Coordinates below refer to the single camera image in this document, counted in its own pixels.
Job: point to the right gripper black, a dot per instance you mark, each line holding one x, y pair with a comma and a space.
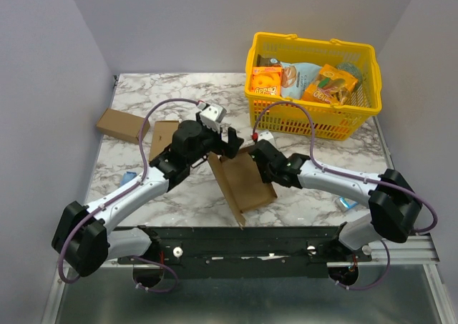
262, 152

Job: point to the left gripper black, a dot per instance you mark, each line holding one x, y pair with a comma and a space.
230, 149

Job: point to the cardboard box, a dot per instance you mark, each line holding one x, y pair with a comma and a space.
121, 125
241, 184
161, 137

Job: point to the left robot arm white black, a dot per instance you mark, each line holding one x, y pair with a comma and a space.
86, 236

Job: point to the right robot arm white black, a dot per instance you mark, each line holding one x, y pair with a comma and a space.
392, 208

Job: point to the folded cardboard box upright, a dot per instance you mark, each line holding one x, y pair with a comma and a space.
161, 137

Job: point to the orange Daddy snack box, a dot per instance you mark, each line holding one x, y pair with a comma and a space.
266, 80

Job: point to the blue box right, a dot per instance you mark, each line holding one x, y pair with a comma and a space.
345, 204

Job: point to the blue box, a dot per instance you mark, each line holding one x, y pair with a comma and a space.
127, 177
345, 204

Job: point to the blue box left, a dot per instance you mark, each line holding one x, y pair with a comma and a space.
127, 177

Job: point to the light blue snack bag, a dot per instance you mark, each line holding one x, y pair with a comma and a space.
295, 78

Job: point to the dark brown snack packet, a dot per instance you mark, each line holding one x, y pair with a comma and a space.
267, 62

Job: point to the orange snack bag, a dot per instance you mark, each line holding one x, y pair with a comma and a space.
331, 86

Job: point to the yellow plastic shopping basket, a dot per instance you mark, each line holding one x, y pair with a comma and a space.
293, 116

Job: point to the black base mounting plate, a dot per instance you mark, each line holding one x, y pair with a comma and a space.
252, 252

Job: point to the green scouring pad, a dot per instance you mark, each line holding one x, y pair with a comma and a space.
351, 69

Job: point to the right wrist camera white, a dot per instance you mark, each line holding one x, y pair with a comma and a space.
266, 135

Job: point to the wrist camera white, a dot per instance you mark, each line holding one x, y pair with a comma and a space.
211, 116
266, 135

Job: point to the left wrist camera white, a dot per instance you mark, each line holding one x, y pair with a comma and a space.
211, 116

